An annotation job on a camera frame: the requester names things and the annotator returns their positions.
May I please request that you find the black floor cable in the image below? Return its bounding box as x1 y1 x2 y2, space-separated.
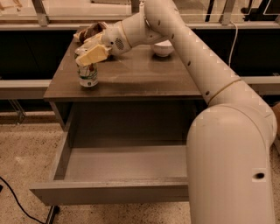
0 175 45 224

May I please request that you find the open grey top drawer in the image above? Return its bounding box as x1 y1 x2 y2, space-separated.
29 100 205 207

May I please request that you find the grey cabinet with top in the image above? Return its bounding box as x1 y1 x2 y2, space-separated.
44 40 202 126

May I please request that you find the white ceramic bowl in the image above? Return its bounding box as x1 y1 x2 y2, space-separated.
151 40 174 57

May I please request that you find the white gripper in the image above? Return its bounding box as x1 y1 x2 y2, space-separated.
74 21 132 67

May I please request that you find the black cabinet leg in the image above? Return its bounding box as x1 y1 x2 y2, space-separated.
45 206 60 224

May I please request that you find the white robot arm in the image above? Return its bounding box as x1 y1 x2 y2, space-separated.
75 0 277 224

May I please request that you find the crumpled chip bag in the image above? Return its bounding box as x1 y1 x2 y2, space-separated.
73 22 108 43

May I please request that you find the green white 7up can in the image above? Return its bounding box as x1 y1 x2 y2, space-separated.
77 64 98 88

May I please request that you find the white cable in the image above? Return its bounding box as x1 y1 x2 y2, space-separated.
227 20 239 68

